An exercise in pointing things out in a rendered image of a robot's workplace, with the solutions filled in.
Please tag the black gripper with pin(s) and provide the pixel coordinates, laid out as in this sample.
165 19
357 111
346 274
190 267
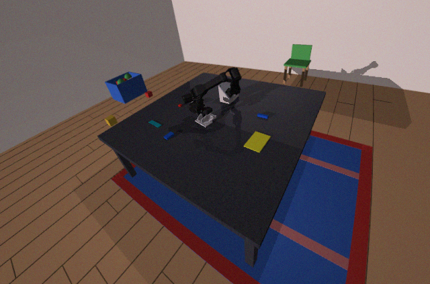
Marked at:
205 110

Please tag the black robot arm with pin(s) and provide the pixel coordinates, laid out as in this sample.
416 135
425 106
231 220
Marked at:
197 92

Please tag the yellow flat plate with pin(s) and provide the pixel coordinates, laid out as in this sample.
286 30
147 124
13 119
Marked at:
257 141

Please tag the teal flat bar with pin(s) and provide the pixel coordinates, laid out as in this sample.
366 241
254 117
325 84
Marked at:
155 123

